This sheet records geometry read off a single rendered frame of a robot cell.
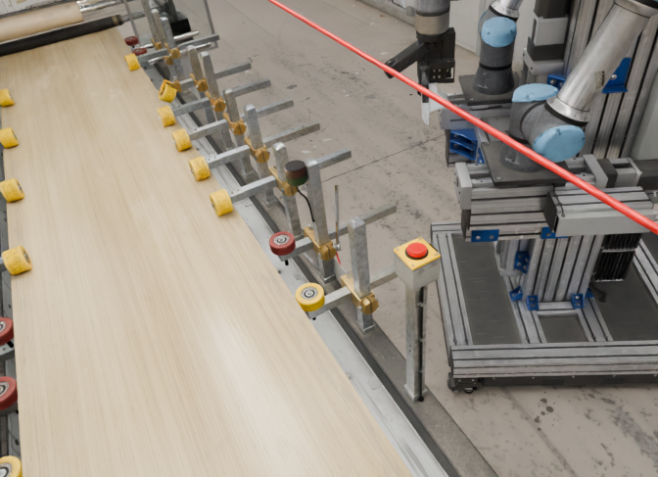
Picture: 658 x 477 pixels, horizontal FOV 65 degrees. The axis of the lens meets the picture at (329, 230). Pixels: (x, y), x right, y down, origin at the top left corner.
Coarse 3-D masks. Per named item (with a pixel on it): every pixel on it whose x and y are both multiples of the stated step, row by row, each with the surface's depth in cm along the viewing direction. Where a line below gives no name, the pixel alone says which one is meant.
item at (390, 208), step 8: (376, 208) 176; (384, 208) 175; (392, 208) 176; (360, 216) 173; (368, 216) 173; (376, 216) 174; (384, 216) 176; (344, 224) 171; (328, 232) 169; (344, 232) 171; (304, 240) 167; (296, 248) 165; (304, 248) 166; (312, 248) 168; (280, 256) 163; (288, 256) 165
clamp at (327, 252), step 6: (306, 228) 170; (306, 234) 169; (312, 234) 167; (312, 240) 165; (330, 240) 164; (312, 246) 168; (318, 246) 163; (324, 246) 163; (330, 246) 162; (318, 252) 164; (324, 252) 162; (330, 252) 163; (324, 258) 163; (330, 258) 164
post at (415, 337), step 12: (408, 288) 112; (420, 288) 111; (408, 300) 115; (420, 300) 113; (408, 312) 118; (420, 312) 115; (408, 324) 121; (420, 324) 118; (408, 336) 124; (420, 336) 121; (408, 348) 127; (420, 348) 124; (408, 360) 130; (420, 360) 127; (408, 372) 133; (420, 372) 130; (408, 384) 137; (420, 384) 133; (420, 396) 137
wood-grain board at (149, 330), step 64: (0, 64) 310; (64, 64) 299; (64, 128) 236; (128, 128) 230; (64, 192) 196; (128, 192) 191; (192, 192) 187; (64, 256) 167; (128, 256) 164; (192, 256) 161; (256, 256) 158; (64, 320) 146; (128, 320) 143; (192, 320) 141; (256, 320) 139; (64, 384) 129; (128, 384) 127; (192, 384) 126; (256, 384) 124; (320, 384) 122; (64, 448) 116; (128, 448) 115; (192, 448) 113; (256, 448) 112; (320, 448) 110; (384, 448) 109
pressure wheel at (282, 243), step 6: (276, 234) 163; (282, 234) 164; (288, 234) 163; (270, 240) 162; (276, 240) 162; (282, 240) 161; (288, 240) 161; (294, 240) 161; (270, 246) 160; (276, 246) 159; (282, 246) 159; (288, 246) 159; (294, 246) 162; (276, 252) 160; (282, 252) 160; (288, 252) 160; (288, 264) 168
